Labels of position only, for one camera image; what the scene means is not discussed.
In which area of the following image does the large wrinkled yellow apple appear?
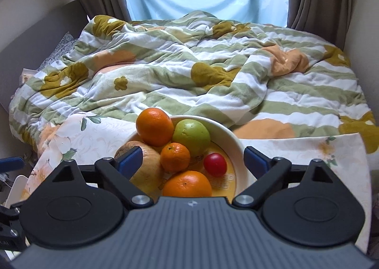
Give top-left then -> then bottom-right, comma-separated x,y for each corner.
130,142 -> 166,201

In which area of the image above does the small mandarin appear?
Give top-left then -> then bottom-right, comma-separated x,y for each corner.
160,142 -> 191,173

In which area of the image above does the striped floral blanket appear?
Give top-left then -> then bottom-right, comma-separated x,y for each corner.
8,10 -> 379,154

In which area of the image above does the green apple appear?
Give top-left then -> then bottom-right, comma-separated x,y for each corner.
172,119 -> 211,157

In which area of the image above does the red cherry tomato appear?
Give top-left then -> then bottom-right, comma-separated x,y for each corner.
203,152 -> 227,176

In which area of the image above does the floral tablecloth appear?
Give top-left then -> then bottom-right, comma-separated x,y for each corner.
25,113 -> 372,255

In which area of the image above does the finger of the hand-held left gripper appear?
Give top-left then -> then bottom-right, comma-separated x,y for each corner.
0,157 -> 25,172

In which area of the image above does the speckled grey pillow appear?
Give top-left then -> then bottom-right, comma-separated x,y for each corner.
38,31 -> 79,71

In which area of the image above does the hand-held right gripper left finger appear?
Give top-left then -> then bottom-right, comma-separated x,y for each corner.
53,146 -> 153,209

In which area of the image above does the large orange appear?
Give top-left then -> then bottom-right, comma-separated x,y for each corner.
162,170 -> 212,198
136,108 -> 174,148

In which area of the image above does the small white box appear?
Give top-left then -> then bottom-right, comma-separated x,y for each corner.
21,68 -> 37,84

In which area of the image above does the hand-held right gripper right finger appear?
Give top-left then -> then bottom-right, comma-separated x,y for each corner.
232,146 -> 335,208

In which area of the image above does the cream bowl with yellow inside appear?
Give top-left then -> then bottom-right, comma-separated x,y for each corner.
114,115 -> 258,198

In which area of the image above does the grey headboard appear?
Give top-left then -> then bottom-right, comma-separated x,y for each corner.
0,0 -> 89,110

